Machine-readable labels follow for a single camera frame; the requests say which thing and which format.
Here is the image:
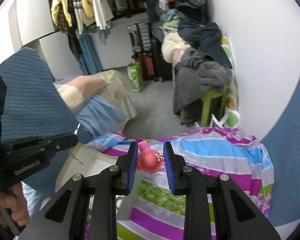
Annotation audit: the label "black suitcase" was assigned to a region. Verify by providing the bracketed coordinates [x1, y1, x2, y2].
[127, 22, 172, 82]

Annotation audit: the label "blue quilted pillow right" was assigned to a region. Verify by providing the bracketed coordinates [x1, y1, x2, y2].
[262, 75, 300, 226]

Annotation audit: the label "hanging clothes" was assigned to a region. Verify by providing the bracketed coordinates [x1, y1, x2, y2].
[50, 0, 206, 60]

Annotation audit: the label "pink hat hair clip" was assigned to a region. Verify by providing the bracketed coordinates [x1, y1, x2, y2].
[137, 140, 164, 174]

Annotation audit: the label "grey blanket on stool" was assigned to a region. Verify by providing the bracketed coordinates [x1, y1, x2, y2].
[173, 48, 232, 114]

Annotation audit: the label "blue quilted pillow left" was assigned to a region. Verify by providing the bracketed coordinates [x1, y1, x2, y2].
[0, 48, 89, 197]

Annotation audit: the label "green cardboard box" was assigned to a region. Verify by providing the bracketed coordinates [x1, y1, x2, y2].
[55, 143, 145, 220]

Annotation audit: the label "pile of clothes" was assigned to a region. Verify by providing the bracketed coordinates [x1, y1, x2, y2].
[155, 0, 232, 68]

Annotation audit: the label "person's left hand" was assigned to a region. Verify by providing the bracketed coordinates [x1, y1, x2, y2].
[0, 182, 30, 226]

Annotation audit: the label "white wardrobe cabinet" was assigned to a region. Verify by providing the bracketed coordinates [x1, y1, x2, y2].
[8, 0, 83, 80]

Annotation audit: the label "striped floral cushion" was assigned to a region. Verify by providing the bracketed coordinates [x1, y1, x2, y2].
[88, 127, 279, 239]

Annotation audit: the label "green plastic stool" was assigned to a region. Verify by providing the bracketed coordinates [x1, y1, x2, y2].
[179, 85, 228, 127]

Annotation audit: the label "green shopping bag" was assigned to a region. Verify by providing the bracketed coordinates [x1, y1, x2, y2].
[127, 62, 143, 93]

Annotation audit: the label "blue quilted pillow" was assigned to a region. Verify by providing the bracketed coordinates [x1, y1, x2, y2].
[262, 75, 300, 226]
[0, 48, 89, 197]

